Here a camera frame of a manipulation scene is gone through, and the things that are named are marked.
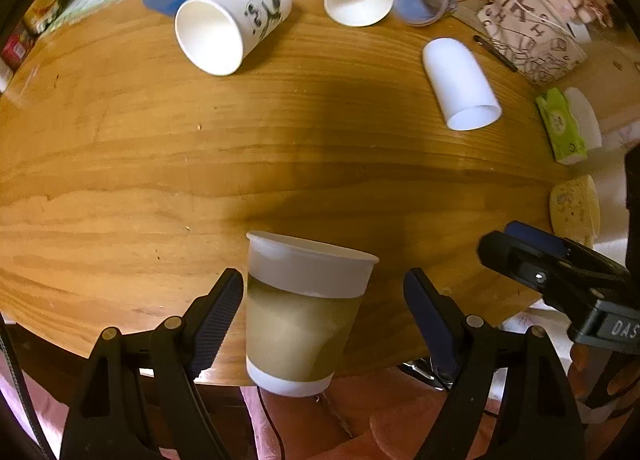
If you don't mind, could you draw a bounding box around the patterned gift box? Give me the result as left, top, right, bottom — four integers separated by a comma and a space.
476, 0, 589, 86

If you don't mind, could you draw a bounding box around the red box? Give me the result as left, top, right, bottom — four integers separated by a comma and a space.
0, 22, 35, 69

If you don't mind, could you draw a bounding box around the plain white paper cup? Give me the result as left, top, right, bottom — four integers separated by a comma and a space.
422, 38, 502, 131

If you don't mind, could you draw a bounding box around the person's right hand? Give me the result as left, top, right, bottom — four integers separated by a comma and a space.
569, 343, 640, 408

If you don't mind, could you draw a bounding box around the yellow packet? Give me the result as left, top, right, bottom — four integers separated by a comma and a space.
24, 0, 62, 36

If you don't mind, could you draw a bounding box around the black pen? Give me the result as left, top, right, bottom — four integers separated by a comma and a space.
473, 34, 519, 73

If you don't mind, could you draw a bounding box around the black cable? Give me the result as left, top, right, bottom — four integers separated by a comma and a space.
0, 315, 57, 460

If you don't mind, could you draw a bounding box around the panda print paper cup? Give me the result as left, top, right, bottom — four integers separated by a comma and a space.
175, 0, 292, 76

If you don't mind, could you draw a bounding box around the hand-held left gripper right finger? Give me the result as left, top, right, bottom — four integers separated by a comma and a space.
403, 267, 587, 460

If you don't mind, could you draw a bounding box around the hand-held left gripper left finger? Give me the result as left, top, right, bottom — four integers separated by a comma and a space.
60, 267, 246, 460

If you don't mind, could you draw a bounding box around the green tissue packet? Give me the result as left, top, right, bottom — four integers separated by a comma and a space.
536, 88, 587, 165

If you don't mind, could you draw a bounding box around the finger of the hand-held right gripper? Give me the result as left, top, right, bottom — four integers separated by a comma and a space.
476, 231, 632, 313
504, 221, 626, 271

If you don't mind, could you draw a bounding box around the brown sleeved paper cup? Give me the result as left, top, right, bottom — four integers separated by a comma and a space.
246, 231, 379, 397

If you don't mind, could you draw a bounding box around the yellow sponge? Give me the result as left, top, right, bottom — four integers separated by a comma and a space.
549, 175, 601, 247

